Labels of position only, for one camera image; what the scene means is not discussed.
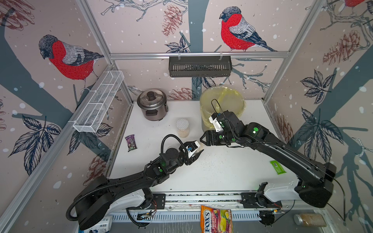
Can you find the green snack packet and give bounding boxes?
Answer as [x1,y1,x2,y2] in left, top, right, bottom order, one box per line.
[270,160,286,175]

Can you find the silver rice cooker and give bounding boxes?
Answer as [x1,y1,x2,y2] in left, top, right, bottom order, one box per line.
[137,89,169,121]

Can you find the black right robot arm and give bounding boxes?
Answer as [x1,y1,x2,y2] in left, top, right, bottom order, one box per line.
[200,111,336,208]

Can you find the Fox's fruits candy bag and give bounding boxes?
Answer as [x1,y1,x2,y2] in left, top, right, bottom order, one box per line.
[200,206,233,233]

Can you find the jar lying at base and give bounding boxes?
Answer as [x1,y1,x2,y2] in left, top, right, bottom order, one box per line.
[293,213,326,227]

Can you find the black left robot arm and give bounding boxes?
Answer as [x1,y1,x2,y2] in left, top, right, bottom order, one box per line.
[66,134,203,230]

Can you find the purple M&M's candy packet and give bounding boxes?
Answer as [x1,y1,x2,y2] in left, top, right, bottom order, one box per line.
[125,135,137,152]

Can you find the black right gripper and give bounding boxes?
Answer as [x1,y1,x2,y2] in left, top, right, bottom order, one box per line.
[198,129,238,145]

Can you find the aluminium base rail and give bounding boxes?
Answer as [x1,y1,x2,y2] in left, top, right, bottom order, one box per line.
[129,191,303,224]

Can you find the white wire mesh shelf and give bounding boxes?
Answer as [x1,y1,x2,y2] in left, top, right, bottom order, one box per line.
[73,70,124,133]

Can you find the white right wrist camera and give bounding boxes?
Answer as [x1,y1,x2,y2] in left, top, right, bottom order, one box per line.
[209,113,224,133]

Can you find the clear jar with rice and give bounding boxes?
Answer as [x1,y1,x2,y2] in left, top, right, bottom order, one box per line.
[194,141,204,153]

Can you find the black hanging wire basket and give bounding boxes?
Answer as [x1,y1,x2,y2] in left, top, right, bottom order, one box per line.
[169,56,233,78]

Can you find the clear jar with sealed top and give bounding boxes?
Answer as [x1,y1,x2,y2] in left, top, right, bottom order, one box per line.
[176,118,189,138]

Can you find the mesh bin with yellow bag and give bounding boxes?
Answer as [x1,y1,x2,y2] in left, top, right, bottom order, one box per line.
[200,86,246,132]

